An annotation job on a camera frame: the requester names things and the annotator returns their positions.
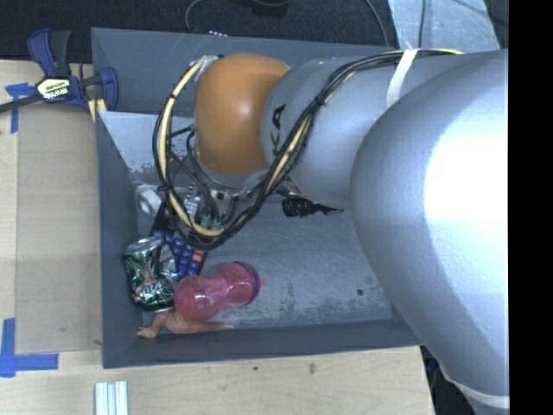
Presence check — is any pink plastic bottle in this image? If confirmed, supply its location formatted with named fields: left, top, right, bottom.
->
left=173, top=261, right=267, bottom=322

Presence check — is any grey metal bin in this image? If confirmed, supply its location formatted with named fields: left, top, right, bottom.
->
left=90, top=26, right=423, bottom=369

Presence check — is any flesh-coloured toy figure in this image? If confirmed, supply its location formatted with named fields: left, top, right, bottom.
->
left=137, top=309, right=235, bottom=340

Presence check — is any pale wood flat board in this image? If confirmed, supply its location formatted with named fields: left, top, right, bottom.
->
left=14, top=105, right=104, bottom=354

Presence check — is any white tape roll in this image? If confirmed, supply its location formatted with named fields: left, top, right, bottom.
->
left=137, top=185, right=164, bottom=220

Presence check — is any crushed green soda can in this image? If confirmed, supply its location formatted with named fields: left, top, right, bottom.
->
left=121, top=236, right=180, bottom=312

